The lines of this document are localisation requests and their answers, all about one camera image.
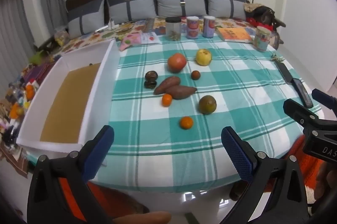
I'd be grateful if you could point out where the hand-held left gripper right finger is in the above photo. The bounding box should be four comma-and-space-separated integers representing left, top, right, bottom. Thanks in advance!
221, 126, 310, 224

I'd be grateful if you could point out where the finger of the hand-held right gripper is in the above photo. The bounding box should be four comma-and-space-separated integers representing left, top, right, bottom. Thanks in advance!
311, 89, 337, 110
283, 99, 320, 132

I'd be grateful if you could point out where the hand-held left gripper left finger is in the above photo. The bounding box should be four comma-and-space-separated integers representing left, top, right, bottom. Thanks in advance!
28, 125, 115, 224

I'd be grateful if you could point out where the white cardboard box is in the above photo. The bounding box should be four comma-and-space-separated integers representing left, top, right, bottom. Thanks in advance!
16, 39, 121, 168

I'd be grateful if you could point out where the green-brown orange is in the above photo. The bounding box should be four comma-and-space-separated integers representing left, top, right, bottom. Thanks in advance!
198, 95, 217, 115

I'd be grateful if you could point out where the sweet potato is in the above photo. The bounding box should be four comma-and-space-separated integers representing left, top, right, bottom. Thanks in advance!
154, 76, 181, 95
165, 85, 198, 100

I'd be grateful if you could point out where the yellow pear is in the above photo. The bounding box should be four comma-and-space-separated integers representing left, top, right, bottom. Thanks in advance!
195, 49, 212, 66

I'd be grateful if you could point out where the red apple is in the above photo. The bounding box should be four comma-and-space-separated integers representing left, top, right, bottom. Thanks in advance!
167, 53, 187, 73

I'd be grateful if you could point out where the black phone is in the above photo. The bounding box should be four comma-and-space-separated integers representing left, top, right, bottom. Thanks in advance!
292, 78, 314, 109

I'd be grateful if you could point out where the orange knit cloth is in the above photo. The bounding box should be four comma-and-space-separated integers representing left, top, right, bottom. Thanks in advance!
288, 138, 319, 188

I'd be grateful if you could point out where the long black remote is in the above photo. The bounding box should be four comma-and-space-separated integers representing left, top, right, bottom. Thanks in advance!
275, 61, 294, 85

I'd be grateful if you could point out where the green checked cloth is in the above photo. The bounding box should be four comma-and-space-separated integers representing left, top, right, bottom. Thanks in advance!
90, 34, 323, 193

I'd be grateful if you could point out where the clear round labelled tin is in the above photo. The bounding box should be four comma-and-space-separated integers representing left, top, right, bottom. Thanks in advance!
253, 26, 271, 52

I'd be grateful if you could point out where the pile of assorted small goods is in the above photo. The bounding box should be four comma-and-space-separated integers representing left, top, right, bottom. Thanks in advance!
0, 51, 54, 174

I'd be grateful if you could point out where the orange book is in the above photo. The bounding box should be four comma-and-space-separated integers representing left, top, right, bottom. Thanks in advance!
216, 27, 253, 43

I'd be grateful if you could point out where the dark bag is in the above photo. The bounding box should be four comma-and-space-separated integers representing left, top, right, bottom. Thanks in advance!
245, 4, 286, 30

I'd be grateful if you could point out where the floral blanket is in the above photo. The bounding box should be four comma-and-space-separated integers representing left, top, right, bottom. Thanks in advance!
34, 17, 264, 61

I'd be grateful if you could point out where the pink snack packet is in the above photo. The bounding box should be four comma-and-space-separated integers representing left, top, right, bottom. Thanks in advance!
119, 34, 144, 52

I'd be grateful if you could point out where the clear snack bag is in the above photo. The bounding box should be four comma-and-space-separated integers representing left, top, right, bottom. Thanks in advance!
54, 29, 71, 47

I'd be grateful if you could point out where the labelled food can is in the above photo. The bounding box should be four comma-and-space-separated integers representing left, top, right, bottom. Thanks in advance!
186, 16, 200, 39
203, 16, 216, 38

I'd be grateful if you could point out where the white printed packet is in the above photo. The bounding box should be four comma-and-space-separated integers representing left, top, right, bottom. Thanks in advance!
141, 32, 160, 45

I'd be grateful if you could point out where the white power strip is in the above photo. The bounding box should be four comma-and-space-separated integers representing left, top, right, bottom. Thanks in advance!
96, 19, 119, 32

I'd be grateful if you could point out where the grey pillow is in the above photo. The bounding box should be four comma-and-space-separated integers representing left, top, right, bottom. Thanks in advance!
67, 0, 106, 36
204, 0, 248, 19
105, 0, 154, 25
153, 0, 208, 18

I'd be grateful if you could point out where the clear jar with black lid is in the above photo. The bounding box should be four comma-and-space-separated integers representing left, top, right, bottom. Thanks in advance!
165, 17, 182, 41

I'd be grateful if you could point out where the grey curtain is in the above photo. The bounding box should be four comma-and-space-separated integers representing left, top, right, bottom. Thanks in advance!
0, 0, 66, 77

